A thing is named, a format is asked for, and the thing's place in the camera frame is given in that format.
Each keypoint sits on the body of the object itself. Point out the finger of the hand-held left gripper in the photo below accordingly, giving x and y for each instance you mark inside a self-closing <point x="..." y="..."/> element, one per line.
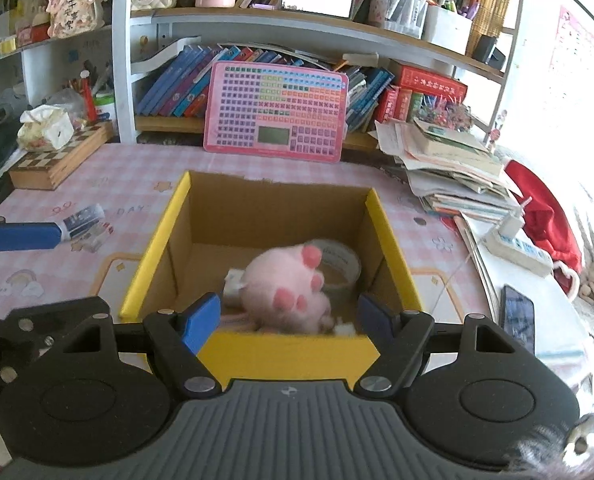
<point x="27" y="237"/>
<point x="27" y="337"/>

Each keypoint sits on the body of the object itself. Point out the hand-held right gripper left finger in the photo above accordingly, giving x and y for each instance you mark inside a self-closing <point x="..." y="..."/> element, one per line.
<point x="202" y="322"/>

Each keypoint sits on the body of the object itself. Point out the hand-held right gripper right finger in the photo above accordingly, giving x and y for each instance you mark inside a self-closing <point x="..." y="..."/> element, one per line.
<point x="377" y="317"/>

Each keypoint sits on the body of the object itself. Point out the white charger block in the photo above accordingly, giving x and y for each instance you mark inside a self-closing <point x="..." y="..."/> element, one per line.
<point x="233" y="284"/>

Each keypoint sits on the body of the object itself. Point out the white glue bottle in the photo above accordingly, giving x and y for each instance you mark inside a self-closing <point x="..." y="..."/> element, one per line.
<point x="83" y="221"/>

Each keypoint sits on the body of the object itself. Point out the clear tape roll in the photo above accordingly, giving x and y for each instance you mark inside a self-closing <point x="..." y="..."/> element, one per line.
<point x="344" y="260"/>

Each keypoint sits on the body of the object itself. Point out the pink plush paw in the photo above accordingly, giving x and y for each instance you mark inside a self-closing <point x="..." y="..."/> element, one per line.
<point x="277" y="275"/>

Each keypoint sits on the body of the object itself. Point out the yellow-edged cardboard box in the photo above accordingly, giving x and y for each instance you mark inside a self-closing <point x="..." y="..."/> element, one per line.
<point x="277" y="210"/>

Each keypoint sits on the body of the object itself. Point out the small clear plastic packet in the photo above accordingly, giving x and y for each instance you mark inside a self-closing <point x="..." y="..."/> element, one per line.
<point x="94" y="240"/>

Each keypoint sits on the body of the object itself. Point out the wooden chessboard box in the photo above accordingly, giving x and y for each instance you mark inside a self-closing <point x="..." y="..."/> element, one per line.
<point x="62" y="160"/>

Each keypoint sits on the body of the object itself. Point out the floral tissue box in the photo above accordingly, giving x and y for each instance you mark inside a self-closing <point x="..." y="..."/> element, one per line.
<point x="44" y="127"/>

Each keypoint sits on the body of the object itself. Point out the pink checkered tablecloth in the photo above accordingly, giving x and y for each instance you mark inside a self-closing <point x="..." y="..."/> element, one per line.
<point x="127" y="175"/>

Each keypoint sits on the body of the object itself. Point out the black smartphone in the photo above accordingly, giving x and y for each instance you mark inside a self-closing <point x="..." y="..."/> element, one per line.
<point x="518" y="317"/>

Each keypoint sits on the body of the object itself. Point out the pen cup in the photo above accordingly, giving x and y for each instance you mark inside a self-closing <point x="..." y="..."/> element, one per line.
<point x="104" y="107"/>

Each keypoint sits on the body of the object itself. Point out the white power strip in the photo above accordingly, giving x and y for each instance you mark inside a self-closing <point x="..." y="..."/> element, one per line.
<point x="522" y="255"/>

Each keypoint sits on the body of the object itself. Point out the white plug adapter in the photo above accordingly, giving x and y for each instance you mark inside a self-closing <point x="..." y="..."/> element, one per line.
<point x="511" y="225"/>

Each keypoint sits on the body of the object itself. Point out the pile of papers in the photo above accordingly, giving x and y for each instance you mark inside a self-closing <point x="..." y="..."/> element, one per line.
<point x="452" y="170"/>

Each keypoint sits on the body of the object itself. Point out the red cloth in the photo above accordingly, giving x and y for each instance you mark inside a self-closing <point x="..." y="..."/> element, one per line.
<point x="547" y="210"/>

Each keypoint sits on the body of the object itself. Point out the row of blue books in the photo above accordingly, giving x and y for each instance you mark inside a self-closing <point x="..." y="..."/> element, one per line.
<point x="177" y="85"/>

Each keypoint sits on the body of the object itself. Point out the grey furry cloth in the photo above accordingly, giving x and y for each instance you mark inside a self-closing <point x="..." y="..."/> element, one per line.
<point x="552" y="452"/>

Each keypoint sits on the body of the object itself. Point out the stack of blue books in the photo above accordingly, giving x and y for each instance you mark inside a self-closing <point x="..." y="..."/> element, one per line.
<point x="372" y="95"/>

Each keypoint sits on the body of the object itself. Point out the decorated paper bag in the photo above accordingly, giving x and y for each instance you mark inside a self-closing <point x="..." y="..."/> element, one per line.
<point x="72" y="10"/>

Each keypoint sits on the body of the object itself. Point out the pink toy keyboard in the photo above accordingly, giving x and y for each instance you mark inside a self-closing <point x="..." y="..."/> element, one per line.
<point x="277" y="100"/>

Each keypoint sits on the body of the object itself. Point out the red box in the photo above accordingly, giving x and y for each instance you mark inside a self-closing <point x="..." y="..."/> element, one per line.
<point x="427" y="85"/>

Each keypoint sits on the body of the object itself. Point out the small black box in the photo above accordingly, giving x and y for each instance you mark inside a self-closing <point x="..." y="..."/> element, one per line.
<point x="487" y="52"/>

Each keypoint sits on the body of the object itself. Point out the white storage box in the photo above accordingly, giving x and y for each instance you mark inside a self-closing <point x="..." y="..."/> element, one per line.
<point x="447" y="30"/>

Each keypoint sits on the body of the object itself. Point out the clear pen holder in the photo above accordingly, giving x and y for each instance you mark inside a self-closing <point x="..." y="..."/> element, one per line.
<point x="402" y="10"/>

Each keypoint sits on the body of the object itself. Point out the white-screen tablet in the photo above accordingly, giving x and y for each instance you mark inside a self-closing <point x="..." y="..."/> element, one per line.
<point x="317" y="0"/>

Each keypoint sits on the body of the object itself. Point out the row of yellow books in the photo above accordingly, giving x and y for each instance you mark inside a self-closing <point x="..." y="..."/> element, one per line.
<point x="492" y="5"/>

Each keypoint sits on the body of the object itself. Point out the pink wall chart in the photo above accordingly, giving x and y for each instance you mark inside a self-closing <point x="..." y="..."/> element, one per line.
<point x="577" y="50"/>

